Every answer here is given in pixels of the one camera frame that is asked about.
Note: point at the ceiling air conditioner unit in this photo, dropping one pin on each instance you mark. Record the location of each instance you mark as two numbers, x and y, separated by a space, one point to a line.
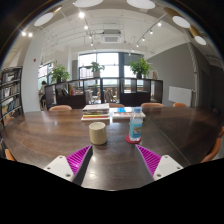
111 36

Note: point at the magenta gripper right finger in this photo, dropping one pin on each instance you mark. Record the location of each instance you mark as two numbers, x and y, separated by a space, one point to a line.
157 166

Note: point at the potted plant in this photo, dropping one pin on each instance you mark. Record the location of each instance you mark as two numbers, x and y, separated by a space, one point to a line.
59 73
95 68
140 68

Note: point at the orange chair near left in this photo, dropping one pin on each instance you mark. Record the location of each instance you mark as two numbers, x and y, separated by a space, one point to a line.
9 156

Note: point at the book with blue cover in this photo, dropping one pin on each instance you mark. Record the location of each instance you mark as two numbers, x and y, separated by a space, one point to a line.
122 113

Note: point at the beige cylindrical cup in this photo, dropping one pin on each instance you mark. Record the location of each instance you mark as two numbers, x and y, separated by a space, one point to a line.
97 132

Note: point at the potted plant right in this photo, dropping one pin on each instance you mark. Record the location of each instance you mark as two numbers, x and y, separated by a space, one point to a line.
140 68

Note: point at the tall bookshelf with books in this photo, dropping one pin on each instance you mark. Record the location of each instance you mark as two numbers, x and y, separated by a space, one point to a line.
10 94

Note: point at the orange chair far right end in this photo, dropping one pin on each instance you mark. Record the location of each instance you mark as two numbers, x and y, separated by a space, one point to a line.
179 105

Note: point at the orange chair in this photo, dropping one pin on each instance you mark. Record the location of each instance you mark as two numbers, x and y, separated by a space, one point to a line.
9 156
216 147
60 108
152 105
115 105

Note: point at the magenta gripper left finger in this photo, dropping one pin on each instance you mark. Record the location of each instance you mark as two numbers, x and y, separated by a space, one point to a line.
72 167

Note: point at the orange chair far right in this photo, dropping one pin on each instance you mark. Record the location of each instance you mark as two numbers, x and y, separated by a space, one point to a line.
152 105

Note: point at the red round coaster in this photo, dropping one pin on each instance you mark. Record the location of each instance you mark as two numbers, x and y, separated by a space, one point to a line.
131 142

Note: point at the potted plant left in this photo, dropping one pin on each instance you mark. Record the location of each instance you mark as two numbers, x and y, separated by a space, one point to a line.
59 73

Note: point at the orange chair far left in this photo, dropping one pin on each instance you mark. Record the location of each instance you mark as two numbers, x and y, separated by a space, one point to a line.
60 108

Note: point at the potted plant centre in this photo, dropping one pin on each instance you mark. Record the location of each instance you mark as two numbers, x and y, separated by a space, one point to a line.
95 68

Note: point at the orange chair near right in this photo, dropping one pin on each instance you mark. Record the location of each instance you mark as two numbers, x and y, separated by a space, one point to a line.
216 147

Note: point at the clear plastic water bottle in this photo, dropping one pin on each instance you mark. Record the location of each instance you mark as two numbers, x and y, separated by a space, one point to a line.
136 121

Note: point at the white radiator panel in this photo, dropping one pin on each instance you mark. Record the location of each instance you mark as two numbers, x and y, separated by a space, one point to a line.
180 95

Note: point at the seated person in background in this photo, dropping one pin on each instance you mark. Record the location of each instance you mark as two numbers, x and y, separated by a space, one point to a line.
42 93

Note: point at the low black shelving unit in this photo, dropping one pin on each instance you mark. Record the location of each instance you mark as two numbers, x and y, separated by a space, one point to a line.
119 90

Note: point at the stack of books left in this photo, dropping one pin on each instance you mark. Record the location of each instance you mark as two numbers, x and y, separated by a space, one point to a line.
96 111

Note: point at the orange chair far centre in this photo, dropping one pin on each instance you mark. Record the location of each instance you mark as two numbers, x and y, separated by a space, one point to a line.
115 105

